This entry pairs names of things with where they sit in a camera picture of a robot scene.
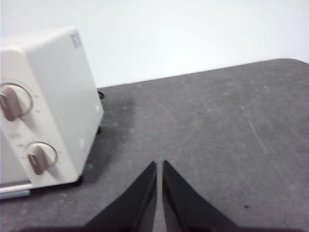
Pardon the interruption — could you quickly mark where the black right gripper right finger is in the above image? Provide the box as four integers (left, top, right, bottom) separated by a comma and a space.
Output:
162, 159, 239, 229

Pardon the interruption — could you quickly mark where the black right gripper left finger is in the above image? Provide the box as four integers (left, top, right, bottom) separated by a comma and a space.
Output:
83, 161, 158, 229

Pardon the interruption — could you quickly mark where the cream glass oven door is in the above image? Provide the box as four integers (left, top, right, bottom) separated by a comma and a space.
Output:
0, 169, 31, 189

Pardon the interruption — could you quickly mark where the oven timer knob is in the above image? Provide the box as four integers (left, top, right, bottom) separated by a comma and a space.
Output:
25, 142, 59, 175

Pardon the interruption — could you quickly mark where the silver oven crumb tray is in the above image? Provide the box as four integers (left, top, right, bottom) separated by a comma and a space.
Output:
0, 189, 31, 200

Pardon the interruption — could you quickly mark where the cream toaster oven body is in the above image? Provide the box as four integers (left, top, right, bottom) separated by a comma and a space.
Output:
0, 25, 105, 190

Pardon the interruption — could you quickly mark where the oven temperature knob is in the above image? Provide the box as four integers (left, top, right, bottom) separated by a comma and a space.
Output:
0, 83, 33, 122

